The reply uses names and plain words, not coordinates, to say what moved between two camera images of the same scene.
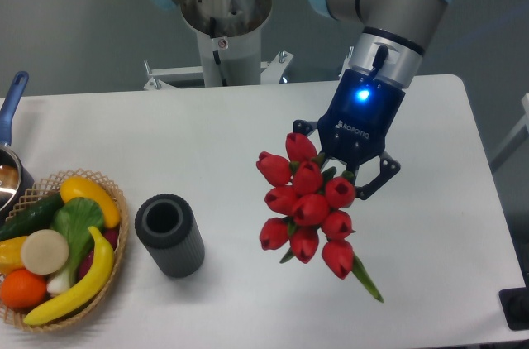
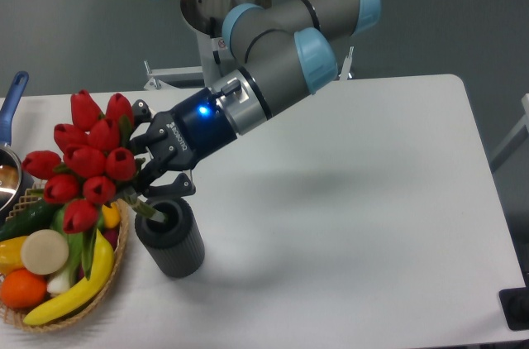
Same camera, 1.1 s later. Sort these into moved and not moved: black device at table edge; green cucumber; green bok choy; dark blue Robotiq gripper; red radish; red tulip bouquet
Moved: red tulip bouquet; dark blue Robotiq gripper
Not moved: black device at table edge; green bok choy; red radish; green cucumber
